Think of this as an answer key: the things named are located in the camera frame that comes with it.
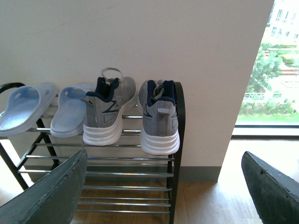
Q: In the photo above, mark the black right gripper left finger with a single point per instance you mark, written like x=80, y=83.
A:
x=51, y=200

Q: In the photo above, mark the grey knit sneaker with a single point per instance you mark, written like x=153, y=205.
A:
x=105, y=107
x=156, y=101

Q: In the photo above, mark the black metal shoe rack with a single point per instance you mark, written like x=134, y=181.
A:
x=120, y=179

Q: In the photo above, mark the light blue slipper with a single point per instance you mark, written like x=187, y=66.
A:
x=69, y=118
x=25, y=105

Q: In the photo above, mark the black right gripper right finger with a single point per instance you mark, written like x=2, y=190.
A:
x=274, y=194

